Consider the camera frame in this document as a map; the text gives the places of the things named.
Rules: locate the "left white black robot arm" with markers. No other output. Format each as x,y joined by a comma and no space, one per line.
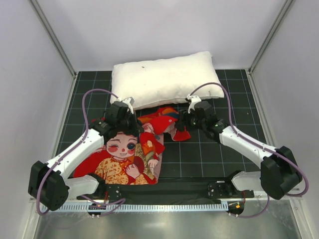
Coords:
50,182

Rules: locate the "red cartoon print pillowcase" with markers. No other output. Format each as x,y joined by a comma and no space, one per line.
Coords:
135,160

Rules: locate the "white slotted cable duct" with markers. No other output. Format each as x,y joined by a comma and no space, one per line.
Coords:
89,207

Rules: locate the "black grid cutting mat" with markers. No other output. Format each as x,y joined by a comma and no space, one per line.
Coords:
196,157

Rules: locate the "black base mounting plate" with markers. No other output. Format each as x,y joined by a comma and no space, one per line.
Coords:
175,191

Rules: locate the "white pillow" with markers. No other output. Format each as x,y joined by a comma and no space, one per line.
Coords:
166,81

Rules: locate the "aluminium front rail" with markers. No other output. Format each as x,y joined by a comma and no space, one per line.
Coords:
257,195

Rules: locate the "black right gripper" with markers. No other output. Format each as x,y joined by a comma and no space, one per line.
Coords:
184,119

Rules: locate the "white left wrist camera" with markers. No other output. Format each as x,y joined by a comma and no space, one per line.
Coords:
129,101

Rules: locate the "right aluminium frame post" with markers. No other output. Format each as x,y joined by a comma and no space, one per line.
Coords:
272,32

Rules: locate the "aluminium frame post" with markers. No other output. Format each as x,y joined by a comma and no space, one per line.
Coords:
49,30
272,32

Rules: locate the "left aluminium frame post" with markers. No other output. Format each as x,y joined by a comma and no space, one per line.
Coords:
49,30

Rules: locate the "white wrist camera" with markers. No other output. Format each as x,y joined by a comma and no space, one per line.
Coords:
192,100
129,101

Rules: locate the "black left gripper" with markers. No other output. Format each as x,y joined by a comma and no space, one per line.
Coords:
132,122

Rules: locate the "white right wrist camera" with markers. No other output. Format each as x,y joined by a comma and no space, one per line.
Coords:
192,100

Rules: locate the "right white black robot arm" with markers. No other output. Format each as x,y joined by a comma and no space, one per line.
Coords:
277,174

